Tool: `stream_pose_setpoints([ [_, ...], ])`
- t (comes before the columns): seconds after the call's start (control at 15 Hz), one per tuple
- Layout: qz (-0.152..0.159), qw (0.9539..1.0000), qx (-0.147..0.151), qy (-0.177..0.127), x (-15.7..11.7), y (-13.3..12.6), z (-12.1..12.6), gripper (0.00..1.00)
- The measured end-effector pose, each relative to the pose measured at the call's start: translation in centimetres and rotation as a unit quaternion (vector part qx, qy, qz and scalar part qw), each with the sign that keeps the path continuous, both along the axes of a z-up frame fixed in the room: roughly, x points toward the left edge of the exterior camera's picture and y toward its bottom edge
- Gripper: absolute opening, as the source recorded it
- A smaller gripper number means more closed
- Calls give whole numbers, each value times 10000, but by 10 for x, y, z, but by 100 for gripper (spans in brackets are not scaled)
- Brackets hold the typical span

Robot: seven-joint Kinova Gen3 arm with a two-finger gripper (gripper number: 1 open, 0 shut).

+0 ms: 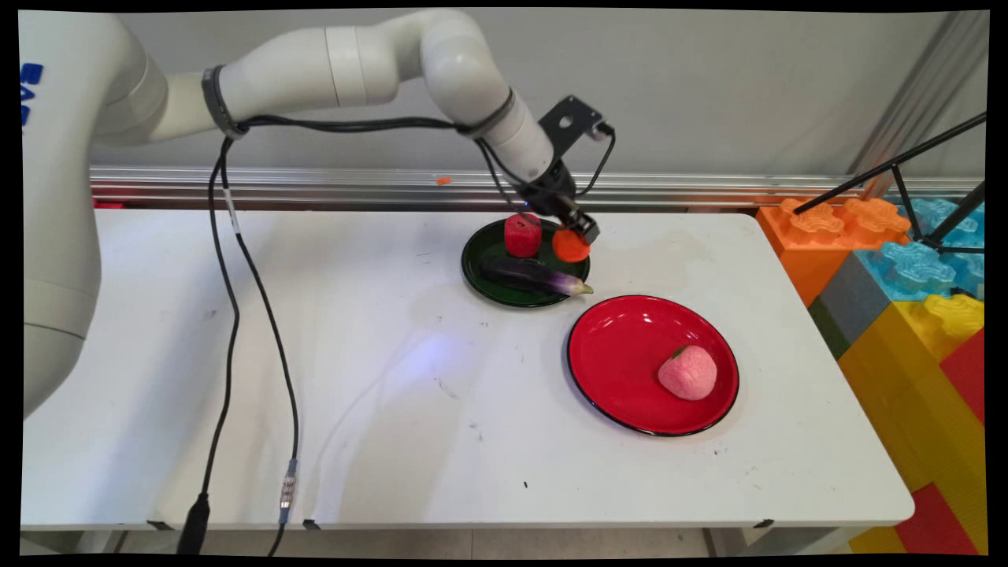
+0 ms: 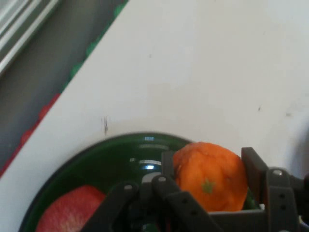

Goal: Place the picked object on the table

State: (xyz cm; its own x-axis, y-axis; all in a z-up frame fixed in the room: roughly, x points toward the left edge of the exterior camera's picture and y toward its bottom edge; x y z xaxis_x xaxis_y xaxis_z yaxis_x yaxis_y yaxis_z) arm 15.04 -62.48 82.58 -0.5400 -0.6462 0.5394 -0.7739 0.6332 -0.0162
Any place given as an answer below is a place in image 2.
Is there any red studded building block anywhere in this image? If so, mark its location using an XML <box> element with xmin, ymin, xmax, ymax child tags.
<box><xmin>0</xmin><ymin>92</ymin><xmax>61</xmax><ymax>178</ymax></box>

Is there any red toy apple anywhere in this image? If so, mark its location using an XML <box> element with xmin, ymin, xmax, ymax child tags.
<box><xmin>35</xmin><ymin>185</ymin><xmax>107</xmax><ymax>232</ymax></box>

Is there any orange toy tangerine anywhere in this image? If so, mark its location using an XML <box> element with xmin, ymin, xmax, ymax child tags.
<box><xmin>172</xmin><ymin>142</ymin><xmax>249</xmax><ymax>213</ymax></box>

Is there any dark green round plate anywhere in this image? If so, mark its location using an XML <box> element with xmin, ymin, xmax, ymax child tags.
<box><xmin>18</xmin><ymin>131</ymin><xmax>256</xmax><ymax>232</ymax></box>

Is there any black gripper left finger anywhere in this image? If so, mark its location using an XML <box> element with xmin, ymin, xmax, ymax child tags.
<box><xmin>81</xmin><ymin>150</ymin><xmax>225</xmax><ymax>232</ymax></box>

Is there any green studded building block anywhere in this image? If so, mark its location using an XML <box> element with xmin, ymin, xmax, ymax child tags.
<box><xmin>69</xmin><ymin>0</ymin><xmax>129</xmax><ymax>78</ymax></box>

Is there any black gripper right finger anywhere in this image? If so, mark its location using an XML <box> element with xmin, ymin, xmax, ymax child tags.
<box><xmin>240</xmin><ymin>146</ymin><xmax>309</xmax><ymax>232</ymax></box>

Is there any aluminium wall rail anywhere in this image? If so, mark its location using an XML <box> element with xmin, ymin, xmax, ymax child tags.
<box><xmin>0</xmin><ymin>0</ymin><xmax>60</xmax><ymax>76</ymax></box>

